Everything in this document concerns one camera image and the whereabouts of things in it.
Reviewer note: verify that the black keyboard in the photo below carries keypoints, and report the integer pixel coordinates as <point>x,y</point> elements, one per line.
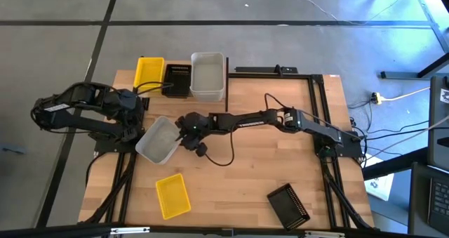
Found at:
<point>440,203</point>

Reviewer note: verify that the silver bracket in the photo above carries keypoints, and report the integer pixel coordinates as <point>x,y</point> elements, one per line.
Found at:
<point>324,234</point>
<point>129,230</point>

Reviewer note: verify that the black desk foot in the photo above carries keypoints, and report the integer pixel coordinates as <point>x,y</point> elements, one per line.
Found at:
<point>403,75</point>

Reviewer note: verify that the dark grey desk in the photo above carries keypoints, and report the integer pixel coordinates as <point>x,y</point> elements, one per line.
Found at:
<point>417,203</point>

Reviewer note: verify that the black desk leg bar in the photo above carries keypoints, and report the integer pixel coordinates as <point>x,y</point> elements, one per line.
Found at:
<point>393,166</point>

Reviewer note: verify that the small grey floor object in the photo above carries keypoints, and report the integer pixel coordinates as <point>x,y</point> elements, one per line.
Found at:
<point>14,149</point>

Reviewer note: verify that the yellow white power plug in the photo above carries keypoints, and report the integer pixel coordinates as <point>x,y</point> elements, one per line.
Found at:
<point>377,98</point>

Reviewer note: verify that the white logo sticker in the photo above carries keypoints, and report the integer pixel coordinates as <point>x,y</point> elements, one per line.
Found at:
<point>445,97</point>

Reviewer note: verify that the black aluminium frame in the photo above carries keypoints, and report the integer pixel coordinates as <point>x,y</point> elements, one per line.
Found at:
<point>125,196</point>
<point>315,94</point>

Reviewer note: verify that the black shelf post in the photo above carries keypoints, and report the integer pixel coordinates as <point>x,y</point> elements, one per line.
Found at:
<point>227,87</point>

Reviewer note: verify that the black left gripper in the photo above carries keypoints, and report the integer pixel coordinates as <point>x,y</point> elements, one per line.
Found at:
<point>132,102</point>

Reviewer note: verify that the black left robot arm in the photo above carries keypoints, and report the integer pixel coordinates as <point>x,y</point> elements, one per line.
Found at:
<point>87,125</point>

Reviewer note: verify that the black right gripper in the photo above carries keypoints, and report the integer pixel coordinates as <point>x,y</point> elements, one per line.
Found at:
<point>183,132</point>

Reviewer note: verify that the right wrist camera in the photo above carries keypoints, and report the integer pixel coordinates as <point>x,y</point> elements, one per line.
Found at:
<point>201,150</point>

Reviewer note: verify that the white box with logo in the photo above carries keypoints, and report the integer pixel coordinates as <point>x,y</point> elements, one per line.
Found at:
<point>380,189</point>

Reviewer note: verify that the white plastic basket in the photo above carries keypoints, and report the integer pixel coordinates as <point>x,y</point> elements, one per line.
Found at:
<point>158,141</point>
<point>207,76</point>
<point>207,99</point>

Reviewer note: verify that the grey metal table rail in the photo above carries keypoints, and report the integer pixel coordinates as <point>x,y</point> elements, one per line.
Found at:
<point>428,17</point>

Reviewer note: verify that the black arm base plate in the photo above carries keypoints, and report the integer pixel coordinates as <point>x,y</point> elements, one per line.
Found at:
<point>108,148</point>
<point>350,151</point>

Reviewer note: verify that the black crossbar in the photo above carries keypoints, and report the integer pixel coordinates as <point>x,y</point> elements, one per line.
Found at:
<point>52,232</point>

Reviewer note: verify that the grey computer case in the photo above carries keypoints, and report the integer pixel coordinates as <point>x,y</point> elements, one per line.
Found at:
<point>438,143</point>

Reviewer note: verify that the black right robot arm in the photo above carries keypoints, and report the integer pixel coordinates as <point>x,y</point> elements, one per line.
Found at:
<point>252,120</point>

